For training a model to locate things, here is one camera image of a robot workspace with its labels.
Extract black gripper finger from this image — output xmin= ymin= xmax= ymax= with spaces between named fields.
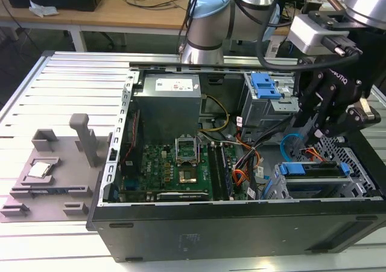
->
xmin=292 ymin=71 xmax=325 ymax=128
xmin=303 ymin=81 xmax=341 ymax=146

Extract orange disk power wire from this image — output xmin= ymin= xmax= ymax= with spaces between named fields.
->
xmin=303 ymin=147 xmax=337 ymax=168

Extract hard disk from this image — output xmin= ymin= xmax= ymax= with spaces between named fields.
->
xmin=279 ymin=160 xmax=352 ymax=199

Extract metal disk bay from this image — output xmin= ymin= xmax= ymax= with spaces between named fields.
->
xmin=262 ymin=136 xmax=384 ymax=201

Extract black RAM slot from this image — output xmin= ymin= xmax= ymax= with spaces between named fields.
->
xmin=209 ymin=143 xmax=223 ymax=201
xmin=220 ymin=144 xmax=235 ymax=199

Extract blue drive carrier latch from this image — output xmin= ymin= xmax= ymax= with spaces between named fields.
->
xmin=250 ymin=72 xmax=283 ymax=100

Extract metal drive cage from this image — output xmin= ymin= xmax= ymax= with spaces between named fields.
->
xmin=241 ymin=71 xmax=302 ymax=134

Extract white label sticker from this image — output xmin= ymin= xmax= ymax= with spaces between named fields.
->
xmin=268 ymin=36 xmax=281 ymax=56

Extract metal socket cover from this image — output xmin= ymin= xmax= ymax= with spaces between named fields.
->
xmin=174 ymin=136 xmax=200 ymax=166

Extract grey power supply unit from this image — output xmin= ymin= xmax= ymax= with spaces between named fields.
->
xmin=132 ymin=74 xmax=202 ymax=134

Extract CPU socket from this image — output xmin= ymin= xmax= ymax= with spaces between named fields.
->
xmin=177 ymin=169 xmax=198 ymax=185

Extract black graphics card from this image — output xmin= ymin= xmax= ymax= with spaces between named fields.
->
xmin=146 ymin=191 xmax=210 ymax=202

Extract black open PC case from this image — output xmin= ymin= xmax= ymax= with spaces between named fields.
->
xmin=86 ymin=61 xmax=386 ymax=264

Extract green motherboard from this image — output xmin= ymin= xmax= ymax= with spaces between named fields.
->
xmin=120 ymin=144 xmax=251 ymax=202

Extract wooden desk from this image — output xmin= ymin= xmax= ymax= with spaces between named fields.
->
xmin=0 ymin=0 xmax=347 ymax=46

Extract grey parts rack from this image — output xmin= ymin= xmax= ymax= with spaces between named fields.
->
xmin=0 ymin=113 xmax=111 ymax=223

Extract RAM stick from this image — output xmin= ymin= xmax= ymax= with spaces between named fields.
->
xmin=30 ymin=188 xmax=87 ymax=194

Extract silver CPU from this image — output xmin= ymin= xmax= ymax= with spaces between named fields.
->
xmin=27 ymin=162 xmax=52 ymax=178

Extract white crumpled plastic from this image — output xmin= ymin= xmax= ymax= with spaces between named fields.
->
xmin=28 ymin=0 xmax=60 ymax=17

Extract thick black camera cable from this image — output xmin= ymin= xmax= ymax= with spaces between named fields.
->
xmin=226 ymin=0 xmax=362 ymax=72

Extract blue disk wire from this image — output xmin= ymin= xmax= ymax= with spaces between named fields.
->
xmin=279 ymin=132 xmax=303 ymax=164

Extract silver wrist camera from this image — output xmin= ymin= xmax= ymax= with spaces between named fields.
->
xmin=286 ymin=11 xmax=362 ymax=57

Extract yellow power cable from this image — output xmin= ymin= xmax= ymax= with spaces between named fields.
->
xmin=198 ymin=94 xmax=230 ymax=133

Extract orange black wire bundle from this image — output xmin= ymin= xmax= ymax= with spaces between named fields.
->
xmin=232 ymin=139 xmax=263 ymax=194

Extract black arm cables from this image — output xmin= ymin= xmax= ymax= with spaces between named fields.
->
xmin=176 ymin=0 xmax=206 ymax=55

